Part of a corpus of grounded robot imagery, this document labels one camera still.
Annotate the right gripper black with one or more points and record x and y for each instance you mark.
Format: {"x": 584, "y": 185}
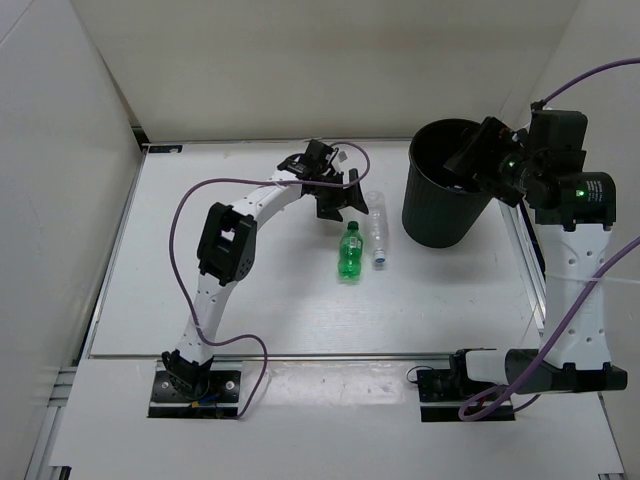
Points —
{"x": 492, "y": 138}

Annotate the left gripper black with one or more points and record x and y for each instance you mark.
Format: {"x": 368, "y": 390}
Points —
{"x": 352, "y": 197}

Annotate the clear bottle blue cap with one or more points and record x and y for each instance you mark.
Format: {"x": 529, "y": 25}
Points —
{"x": 377, "y": 227}

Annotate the green plastic bottle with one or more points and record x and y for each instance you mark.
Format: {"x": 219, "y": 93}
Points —
{"x": 350, "y": 252}

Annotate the short bottle blue label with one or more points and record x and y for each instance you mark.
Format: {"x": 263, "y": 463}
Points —
{"x": 457, "y": 189}

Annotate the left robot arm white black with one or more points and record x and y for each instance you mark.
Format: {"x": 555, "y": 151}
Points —
{"x": 227, "y": 247}

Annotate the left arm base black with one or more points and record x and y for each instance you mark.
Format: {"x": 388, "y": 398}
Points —
{"x": 215, "y": 395}

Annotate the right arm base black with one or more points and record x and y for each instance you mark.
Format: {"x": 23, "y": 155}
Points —
{"x": 440, "y": 394}

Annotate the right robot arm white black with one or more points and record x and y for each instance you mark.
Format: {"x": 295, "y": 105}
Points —
{"x": 574, "y": 212}

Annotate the black plastic trash bin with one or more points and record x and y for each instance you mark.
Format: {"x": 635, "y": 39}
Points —
{"x": 432, "y": 215}

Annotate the black table label sticker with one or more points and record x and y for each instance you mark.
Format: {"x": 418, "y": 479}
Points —
{"x": 165, "y": 149}

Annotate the aluminium table edge rail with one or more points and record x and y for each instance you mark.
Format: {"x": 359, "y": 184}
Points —
{"x": 431, "y": 356}

